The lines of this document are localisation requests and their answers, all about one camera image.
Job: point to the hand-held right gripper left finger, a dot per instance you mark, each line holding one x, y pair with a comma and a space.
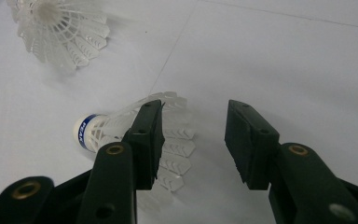
146, 140

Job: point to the white board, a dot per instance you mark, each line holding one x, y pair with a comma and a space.
276, 62

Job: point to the white plastic shuttlecock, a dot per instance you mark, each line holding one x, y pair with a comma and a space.
87, 130
59, 31

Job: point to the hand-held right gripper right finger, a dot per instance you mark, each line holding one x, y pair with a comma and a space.
248, 146

